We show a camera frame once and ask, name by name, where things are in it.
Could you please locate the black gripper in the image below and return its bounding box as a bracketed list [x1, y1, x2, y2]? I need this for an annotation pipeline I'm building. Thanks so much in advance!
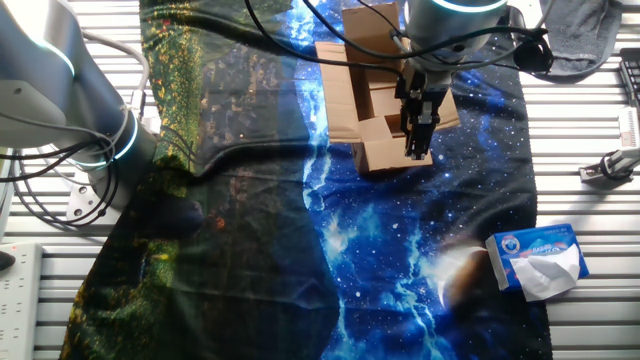
[393, 63, 451, 161]

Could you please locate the cardboard box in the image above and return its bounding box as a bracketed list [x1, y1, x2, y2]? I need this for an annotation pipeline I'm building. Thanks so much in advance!
[314, 2, 461, 175]

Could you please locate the blue tissue box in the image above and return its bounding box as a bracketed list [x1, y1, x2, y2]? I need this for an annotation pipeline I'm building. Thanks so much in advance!
[484, 223, 590, 293]

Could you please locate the grey towel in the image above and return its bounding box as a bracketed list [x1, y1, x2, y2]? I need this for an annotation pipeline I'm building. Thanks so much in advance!
[537, 0, 624, 84]

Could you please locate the white tissue sheet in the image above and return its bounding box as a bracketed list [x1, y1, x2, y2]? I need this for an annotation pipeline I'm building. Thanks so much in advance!
[509, 243, 582, 303]

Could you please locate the galaxy and forest print cloth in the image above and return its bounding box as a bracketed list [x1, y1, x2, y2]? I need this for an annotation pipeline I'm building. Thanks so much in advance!
[59, 0, 554, 360]

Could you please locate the white ribbed block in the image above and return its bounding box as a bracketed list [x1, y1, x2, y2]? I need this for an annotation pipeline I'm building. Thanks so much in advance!
[618, 106, 640, 149]

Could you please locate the black keyboard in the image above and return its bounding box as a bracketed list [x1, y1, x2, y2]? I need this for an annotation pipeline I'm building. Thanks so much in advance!
[618, 47, 640, 109]

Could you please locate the white power strip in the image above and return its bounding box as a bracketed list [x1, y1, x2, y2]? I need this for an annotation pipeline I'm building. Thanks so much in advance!
[0, 242, 44, 360]

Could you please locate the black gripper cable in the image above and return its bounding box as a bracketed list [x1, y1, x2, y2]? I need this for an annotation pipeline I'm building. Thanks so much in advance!
[301, 0, 550, 64]
[243, 0, 405, 84]

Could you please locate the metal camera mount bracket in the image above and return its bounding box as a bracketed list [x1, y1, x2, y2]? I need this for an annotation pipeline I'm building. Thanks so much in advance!
[578, 163, 635, 189]

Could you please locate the grey robot hose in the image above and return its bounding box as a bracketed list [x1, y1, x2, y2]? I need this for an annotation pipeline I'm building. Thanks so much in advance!
[79, 29, 151, 121]

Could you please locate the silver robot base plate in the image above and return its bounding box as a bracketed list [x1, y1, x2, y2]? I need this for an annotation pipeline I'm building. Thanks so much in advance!
[66, 183, 124, 224]

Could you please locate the black base cable loop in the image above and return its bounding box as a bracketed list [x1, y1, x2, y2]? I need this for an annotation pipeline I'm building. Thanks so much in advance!
[0, 139, 121, 229]

